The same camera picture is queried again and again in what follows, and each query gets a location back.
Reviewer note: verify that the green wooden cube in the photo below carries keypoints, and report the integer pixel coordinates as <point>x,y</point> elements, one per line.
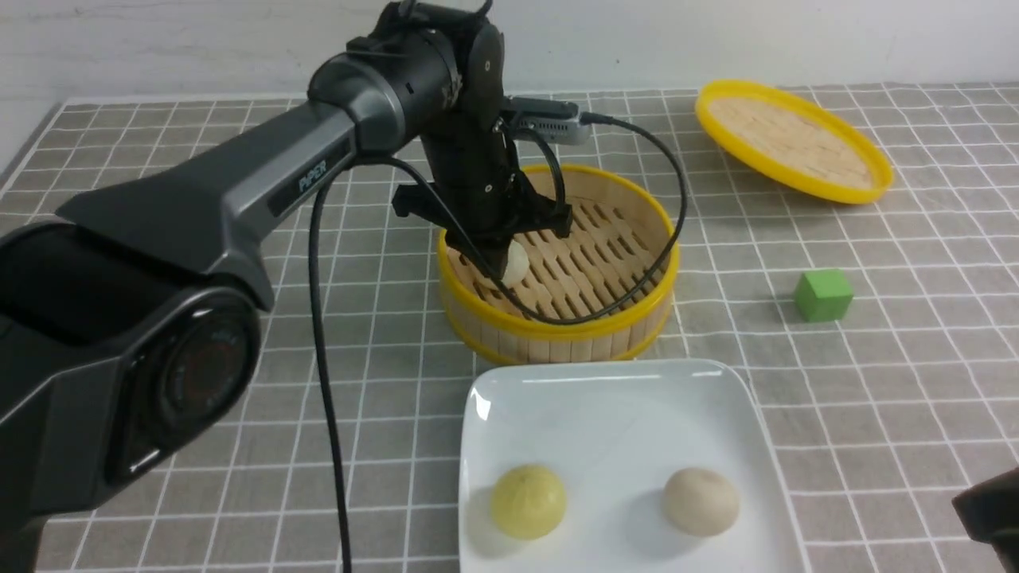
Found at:
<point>823,295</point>

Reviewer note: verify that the bamboo steamer lid yellow rim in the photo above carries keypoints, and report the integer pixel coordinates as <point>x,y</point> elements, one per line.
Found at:
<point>793,141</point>

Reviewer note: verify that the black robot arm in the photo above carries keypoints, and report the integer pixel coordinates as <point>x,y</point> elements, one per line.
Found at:
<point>130,321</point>

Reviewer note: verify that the grey checked tablecloth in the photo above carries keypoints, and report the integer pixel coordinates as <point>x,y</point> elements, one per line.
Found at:
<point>878,419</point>

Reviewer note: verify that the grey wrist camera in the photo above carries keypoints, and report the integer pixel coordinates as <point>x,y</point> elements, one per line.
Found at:
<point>557,122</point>

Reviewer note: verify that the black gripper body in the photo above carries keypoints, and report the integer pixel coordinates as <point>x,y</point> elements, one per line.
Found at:
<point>478,183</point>

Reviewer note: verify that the white steamed bun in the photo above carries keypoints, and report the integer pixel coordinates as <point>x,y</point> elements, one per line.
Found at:
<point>517,264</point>

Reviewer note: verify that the yellow steamed bun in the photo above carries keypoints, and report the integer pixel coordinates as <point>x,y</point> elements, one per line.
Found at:
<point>528,502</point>

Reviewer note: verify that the beige steamed bun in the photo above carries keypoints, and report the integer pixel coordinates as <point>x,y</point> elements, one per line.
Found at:
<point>700,502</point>

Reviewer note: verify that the black object at edge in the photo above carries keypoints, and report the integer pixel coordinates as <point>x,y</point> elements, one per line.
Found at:
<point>989,513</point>

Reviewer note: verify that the bamboo steamer basket yellow rim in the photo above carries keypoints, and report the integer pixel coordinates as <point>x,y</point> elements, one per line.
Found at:
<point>619,229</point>

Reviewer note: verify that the white square plate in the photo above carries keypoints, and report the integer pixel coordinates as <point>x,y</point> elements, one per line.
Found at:
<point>614,432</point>

